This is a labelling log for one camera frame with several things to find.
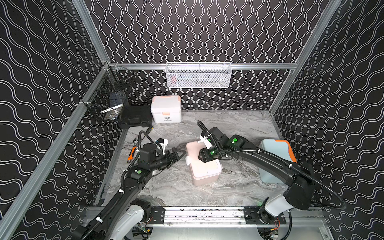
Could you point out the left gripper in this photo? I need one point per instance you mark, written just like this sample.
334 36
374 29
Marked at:
172 156

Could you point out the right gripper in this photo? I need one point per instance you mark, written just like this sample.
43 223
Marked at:
204 157

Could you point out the pink first aid box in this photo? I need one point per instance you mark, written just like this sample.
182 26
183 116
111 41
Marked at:
202 172

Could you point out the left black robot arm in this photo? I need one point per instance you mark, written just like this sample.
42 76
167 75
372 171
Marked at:
125 210

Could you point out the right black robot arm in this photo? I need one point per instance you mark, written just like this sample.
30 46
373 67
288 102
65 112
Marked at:
299 179

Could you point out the white first aid box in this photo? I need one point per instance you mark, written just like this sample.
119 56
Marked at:
166 109

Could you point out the black plastic tool case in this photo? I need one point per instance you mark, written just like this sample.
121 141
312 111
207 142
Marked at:
135 116

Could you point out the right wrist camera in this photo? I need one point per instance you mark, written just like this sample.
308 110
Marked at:
214 138

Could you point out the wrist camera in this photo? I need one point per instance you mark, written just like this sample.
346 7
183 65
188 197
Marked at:
152 150
214 138

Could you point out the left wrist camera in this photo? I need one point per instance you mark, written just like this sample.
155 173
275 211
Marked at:
152 150

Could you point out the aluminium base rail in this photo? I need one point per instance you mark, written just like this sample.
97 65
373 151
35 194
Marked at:
221 216

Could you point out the white wire wall basket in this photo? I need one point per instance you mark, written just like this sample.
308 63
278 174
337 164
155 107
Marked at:
198 75

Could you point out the black wire wall basket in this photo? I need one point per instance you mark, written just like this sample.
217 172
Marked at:
111 95

